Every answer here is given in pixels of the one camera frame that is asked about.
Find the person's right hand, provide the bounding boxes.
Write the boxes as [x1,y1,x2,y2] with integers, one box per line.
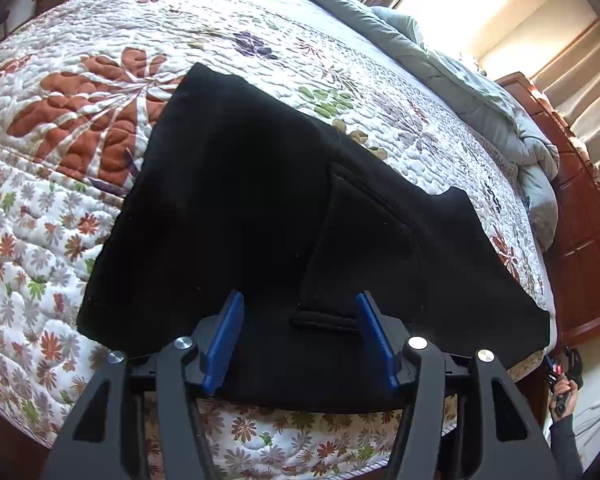
[554,379,579,418]

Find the wooden headboard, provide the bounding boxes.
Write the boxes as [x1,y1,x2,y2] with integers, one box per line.
[495,71,600,346]

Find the black pants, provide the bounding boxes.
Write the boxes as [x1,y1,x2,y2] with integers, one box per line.
[76,62,552,413]

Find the wire clothes hangers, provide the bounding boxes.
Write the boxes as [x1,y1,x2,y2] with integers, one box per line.
[572,399,600,443]

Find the grey-blue comforter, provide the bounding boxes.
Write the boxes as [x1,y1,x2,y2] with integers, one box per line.
[235,0,561,251]

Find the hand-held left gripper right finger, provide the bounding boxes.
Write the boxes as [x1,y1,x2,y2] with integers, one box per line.
[356,291,561,480]

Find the floral quilted bedspread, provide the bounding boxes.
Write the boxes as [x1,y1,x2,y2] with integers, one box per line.
[0,0,558,478]

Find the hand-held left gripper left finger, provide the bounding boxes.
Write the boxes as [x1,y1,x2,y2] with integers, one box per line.
[42,290,246,480]

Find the person's right forearm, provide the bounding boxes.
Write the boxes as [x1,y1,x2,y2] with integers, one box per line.
[549,407,588,480]

